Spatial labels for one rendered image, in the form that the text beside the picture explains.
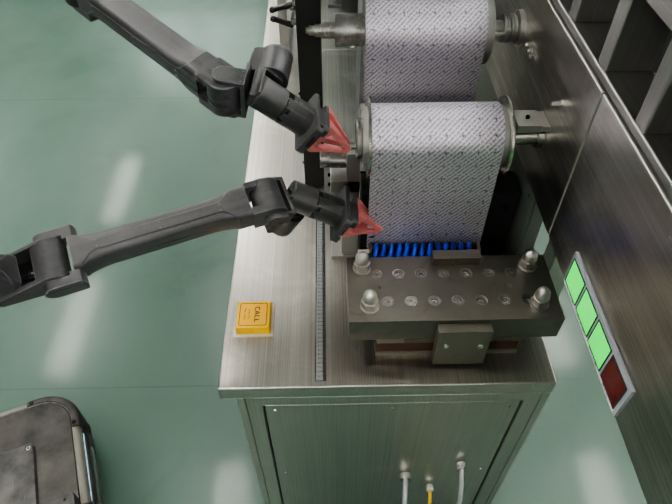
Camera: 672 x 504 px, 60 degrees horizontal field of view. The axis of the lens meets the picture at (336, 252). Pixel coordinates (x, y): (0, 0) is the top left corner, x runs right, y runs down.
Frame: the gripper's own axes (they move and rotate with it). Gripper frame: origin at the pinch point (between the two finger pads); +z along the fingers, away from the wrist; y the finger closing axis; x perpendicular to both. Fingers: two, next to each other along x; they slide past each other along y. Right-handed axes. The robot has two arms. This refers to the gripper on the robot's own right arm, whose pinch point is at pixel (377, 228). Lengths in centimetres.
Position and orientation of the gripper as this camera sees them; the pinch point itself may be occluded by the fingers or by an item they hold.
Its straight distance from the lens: 117.7
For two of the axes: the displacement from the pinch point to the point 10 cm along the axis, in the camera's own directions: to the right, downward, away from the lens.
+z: 8.7, 3.2, 3.8
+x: 4.9, -5.9, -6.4
